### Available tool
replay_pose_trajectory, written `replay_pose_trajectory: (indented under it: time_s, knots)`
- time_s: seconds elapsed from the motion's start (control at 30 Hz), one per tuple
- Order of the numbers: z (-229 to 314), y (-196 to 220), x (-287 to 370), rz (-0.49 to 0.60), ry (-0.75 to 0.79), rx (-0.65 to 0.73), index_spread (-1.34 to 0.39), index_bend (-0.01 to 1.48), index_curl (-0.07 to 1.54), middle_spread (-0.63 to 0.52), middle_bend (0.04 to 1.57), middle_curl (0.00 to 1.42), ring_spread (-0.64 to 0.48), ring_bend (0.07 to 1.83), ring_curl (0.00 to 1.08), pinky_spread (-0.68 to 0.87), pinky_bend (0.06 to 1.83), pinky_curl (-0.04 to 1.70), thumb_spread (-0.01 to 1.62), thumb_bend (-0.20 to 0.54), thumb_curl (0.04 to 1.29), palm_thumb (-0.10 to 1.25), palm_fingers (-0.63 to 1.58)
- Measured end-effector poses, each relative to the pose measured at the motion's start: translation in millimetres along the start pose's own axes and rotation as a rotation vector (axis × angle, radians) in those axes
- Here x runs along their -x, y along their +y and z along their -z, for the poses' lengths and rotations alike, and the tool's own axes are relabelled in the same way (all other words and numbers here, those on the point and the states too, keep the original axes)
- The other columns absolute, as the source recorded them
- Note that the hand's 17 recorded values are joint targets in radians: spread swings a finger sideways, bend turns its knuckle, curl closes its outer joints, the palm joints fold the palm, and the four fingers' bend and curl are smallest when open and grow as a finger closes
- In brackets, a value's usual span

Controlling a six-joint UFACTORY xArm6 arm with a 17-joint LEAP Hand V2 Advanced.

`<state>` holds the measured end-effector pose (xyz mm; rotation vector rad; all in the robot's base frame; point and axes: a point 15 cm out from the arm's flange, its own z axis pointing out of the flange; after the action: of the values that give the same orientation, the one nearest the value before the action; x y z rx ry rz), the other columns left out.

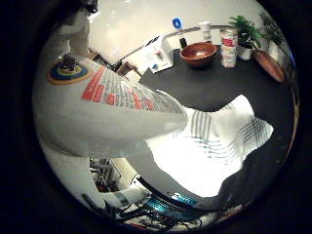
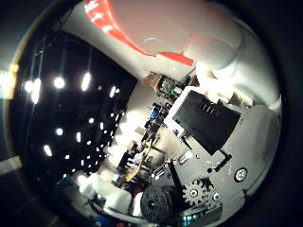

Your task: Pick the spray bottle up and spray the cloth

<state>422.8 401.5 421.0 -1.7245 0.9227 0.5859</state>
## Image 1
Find white spray bottle orange trigger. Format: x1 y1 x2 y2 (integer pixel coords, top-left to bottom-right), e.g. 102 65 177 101
32 6 189 160

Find white cloth with grey stripes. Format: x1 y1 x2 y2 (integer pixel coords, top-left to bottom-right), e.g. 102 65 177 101
145 94 275 199

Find small white bottle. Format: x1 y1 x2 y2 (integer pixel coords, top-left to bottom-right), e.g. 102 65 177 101
198 20 213 43

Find dark bottle with blue tag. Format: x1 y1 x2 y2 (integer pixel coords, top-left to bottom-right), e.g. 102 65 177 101
172 17 189 50

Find oval wooden tray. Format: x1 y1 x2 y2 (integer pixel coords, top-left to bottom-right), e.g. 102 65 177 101
253 50 287 84

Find cluttered equipment rack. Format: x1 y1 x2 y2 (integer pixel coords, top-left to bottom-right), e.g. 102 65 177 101
89 157 137 196

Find brown wooden bowl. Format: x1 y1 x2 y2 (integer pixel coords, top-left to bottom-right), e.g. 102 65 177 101
179 41 218 68

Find red and white printed canister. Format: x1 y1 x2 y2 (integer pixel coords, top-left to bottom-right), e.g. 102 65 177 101
219 27 239 68

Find green potted plant white pot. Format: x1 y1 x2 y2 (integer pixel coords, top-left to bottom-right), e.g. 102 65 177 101
228 15 264 61

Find white cardboard box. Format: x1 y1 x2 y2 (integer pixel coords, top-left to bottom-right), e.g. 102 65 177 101
135 34 176 74

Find thin leafy potted plant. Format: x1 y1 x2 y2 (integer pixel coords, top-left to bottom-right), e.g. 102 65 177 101
258 12 289 62

